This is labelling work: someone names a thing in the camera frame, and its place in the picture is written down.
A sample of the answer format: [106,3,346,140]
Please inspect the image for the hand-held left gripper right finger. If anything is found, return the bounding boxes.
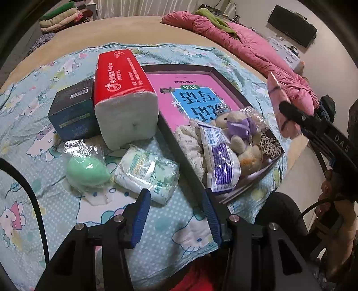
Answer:
[202,188,322,291]

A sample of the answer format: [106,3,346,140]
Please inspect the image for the green egg sponge in bag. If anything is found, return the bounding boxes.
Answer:
[62,138,113,194]

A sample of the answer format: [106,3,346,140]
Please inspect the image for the bagged plush bear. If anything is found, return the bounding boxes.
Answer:
[209,107,269,174]

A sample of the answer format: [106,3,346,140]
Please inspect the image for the white handled bag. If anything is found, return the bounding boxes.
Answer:
[225,0,240,16]

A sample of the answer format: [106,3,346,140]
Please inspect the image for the round beige bed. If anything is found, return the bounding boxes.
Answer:
[0,15,311,213]

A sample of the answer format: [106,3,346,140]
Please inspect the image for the green cloth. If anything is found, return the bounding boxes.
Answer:
[194,8,238,39]

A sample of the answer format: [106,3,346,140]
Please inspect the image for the red garment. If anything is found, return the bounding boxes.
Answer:
[179,262,233,291]

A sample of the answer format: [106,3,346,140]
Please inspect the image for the pink box lid tray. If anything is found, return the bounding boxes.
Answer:
[142,64,285,203]

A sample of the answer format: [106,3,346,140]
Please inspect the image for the red tissue pack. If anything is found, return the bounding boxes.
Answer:
[93,49,160,150]

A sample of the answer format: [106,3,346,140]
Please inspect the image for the person's right hand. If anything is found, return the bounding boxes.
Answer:
[316,172,358,280]

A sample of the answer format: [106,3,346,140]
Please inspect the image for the white floral scrunchie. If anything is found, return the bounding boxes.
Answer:
[175,123,209,180]

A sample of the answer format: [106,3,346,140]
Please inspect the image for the black cable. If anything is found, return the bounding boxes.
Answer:
[299,193,339,247]
[0,157,51,269]

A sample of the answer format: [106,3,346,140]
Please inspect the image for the white green wipes pack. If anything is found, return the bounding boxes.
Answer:
[113,145,180,204]

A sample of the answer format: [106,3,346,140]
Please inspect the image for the white drawer cabinet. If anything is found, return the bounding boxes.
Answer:
[268,37,304,74]

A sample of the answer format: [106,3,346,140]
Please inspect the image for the black wall television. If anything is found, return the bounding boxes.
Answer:
[267,4,318,48]

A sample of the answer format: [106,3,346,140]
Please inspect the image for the black cardboard box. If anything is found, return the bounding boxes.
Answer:
[47,78,98,141]

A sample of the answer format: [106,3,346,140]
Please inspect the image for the teal cartoon cat blanket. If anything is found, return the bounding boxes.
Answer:
[0,42,291,291]

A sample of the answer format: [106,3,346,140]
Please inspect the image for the pile of folded clothes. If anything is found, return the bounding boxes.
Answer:
[39,0,98,29]

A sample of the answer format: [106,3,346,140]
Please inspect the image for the dark patterned cloth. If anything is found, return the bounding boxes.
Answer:
[28,33,57,52]

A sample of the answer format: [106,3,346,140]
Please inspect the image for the leopard print scrunchie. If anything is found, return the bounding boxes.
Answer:
[258,131,282,159]

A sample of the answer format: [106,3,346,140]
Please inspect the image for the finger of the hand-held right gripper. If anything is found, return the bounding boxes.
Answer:
[279,101,318,130]
[317,94,336,124]

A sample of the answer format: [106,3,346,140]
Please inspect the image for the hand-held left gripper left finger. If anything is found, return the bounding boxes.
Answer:
[35,188,152,291]

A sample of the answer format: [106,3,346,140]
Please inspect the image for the pink book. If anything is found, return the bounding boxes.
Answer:
[147,73,247,133]

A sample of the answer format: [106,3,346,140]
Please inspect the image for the white curtain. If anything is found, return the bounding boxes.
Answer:
[95,0,196,20]

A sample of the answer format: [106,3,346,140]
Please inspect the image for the pink quilt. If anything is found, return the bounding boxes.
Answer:
[162,11,320,116]

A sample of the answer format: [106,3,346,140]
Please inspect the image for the purple white packet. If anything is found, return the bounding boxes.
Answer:
[199,124,242,194]

